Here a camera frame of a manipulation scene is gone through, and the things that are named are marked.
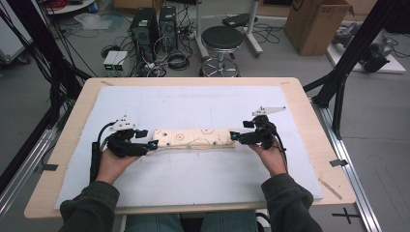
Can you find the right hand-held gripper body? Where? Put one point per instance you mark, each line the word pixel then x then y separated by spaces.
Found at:
pixel 262 133

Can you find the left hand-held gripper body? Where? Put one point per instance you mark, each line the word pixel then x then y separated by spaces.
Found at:
pixel 124 145

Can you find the cream cloth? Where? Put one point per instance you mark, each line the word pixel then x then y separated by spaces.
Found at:
pixel 193 138

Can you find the person's left hand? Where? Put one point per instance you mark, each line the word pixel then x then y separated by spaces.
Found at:
pixel 112 167

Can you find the person's right hand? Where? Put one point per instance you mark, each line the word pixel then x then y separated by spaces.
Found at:
pixel 272 159

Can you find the white foam mat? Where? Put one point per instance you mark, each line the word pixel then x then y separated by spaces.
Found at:
pixel 193 103

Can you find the white power supply box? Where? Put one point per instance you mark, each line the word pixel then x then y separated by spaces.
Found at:
pixel 109 61
pixel 121 61

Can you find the black tape strip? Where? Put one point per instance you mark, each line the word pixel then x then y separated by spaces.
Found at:
pixel 338 162
pixel 50 167

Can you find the person's left leg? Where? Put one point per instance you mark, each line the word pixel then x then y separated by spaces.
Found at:
pixel 154 224

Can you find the person's leg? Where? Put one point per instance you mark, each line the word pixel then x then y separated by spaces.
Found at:
pixel 230 222
pixel 154 224

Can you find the person's right leg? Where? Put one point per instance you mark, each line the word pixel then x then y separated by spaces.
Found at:
pixel 230 222

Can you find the thin wooden stick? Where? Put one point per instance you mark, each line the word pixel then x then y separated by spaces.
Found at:
pixel 330 189

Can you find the white metal stand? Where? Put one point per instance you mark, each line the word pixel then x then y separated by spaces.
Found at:
pixel 253 35

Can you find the black round stool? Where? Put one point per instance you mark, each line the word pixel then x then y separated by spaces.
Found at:
pixel 222 38

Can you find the large black computer tower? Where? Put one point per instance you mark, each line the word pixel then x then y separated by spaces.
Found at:
pixel 143 29

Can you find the flat black case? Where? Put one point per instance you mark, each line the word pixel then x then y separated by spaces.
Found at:
pixel 238 20

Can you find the slim black computer tower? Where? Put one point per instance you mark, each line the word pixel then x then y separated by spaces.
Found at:
pixel 168 25

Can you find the cardboard box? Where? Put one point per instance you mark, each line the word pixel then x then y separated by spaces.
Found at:
pixel 314 29

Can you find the black tape cross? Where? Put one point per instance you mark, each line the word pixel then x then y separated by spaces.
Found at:
pixel 345 215

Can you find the clear plastic sheet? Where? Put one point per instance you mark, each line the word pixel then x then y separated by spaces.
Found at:
pixel 93 21

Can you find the black device on board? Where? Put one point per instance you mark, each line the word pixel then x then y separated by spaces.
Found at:
pixel 375 56

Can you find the round white table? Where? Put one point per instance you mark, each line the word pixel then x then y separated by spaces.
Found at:
pixel 72 7

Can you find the white floor board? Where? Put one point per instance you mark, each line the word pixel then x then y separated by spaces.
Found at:
pixel 391 66

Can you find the aluminium rail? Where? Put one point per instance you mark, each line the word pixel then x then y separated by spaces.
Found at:
pixel 25 167
pixel 351 167

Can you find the black metal frame stand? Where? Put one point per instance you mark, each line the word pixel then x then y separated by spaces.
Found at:
pixel 348 54

